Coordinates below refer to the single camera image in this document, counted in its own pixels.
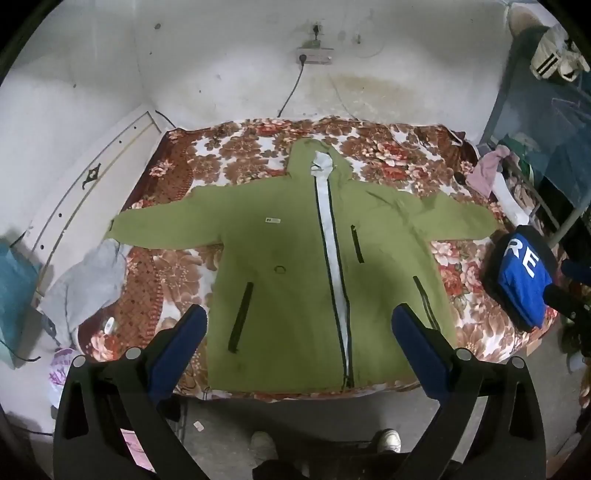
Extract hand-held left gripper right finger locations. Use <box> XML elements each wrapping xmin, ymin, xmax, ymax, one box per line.
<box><xmin>392</xmin><ymin>303</ymin><xmax>546</xmax><ymax>480</ymax></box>

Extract teal bag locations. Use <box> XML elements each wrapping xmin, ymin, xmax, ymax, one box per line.
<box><xmin>0</xmin><ymin>242</ymin><xmax>41</xmax><ymax>368</ymax></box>

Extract pink cloth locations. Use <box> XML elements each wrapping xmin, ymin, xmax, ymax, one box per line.
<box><xmin>466</xmin><ymin>148</ymin><xmax>509</xmax><ymax>197</ymax></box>

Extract person's left shoe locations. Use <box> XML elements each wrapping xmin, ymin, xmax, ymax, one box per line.
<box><xmin>249</xmin><ymin>431</ymin><xmax>278</xmax><ymax>463</ymax></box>

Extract person's right shoe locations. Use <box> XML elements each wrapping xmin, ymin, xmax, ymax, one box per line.
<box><xmin>376</xmin><ymin>429</ymin><xmax>402</xmax><ymax>455</ymax></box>

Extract white bed headboard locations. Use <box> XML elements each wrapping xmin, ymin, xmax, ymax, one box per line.
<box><xmin>25</xmin><ymin>111</ymin><xmax>163</xmax><ymax>296</ymax></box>

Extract pink paper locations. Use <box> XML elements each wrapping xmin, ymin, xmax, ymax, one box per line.
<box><xmin>120</xmin><ymin>427</ymin><xmax>156</xmax><ymax>472</ymax></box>

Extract green hooded jacket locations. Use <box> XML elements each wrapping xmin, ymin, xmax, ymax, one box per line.
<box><xmin>107</xmin><ymin>138</ymin><xmax>502</xmax><ymax>396</ymax></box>

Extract grey hoodie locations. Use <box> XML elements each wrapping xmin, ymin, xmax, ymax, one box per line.
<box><xmin>39</xmin><ymin>240</ymin><xmax>129</xmax><ymax>347</ymax></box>

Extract black power cable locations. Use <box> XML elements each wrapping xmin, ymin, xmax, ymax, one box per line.
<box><xmin>276</xmin><ymin>64</ymin><xmax>305</xmax><ymax>119</ymax></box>

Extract floral blanket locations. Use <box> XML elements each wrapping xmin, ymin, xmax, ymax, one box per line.
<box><xmin>76</xmin><ymin>117</ymin><xmax>559</xmax><ymax>403</ymax></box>

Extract white power strip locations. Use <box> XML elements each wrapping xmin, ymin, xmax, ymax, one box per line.
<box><xmin>295</xmin><ymin>46</ymin><xmax>334</xmax><ymax>65</ymax></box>

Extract white striped shoes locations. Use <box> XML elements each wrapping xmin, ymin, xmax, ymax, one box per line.
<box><xmin>529</xmin><ymin>23</ymin><xmax>590</xmax><ymax>85</ymax></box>

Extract metal rack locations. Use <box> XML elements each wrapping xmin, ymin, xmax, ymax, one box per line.
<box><xmin>478</xmin><ymin>0</ymin><xmax>591</xmax><ymax>259</ymax></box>

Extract white cloth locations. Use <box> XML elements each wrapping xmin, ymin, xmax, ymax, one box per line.
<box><xmin>489</xmin><ymin>173</ymin><xmax>533</xmax><ymax>227</ymax></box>

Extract purple floral bag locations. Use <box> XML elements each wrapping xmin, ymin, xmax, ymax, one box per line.
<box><xmin>48</xmin><ymin>348</ymin><xmax>78</xmax><ymax>407</ymax></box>

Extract blue t-shirt with white letters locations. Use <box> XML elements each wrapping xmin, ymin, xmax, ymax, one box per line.
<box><xmin>496</xmin><ymin>233</ymin><xmax>555</xmax><ymax>329</ymax></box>

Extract person's shoe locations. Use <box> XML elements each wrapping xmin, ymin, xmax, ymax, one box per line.
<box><xmin>249</xmin><ymin>431</ymin><xmax>278</xmax><ymax>463</ymax></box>
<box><xmin>376</xmin><ymin>429</ymin><xmax>402</xmax><ymax>455</ymax></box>

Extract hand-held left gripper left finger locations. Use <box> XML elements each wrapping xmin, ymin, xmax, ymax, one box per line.
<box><xmin>53</xmin><ymin>304</ymin><xmax>209</xmax><ymax>480</ymax></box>

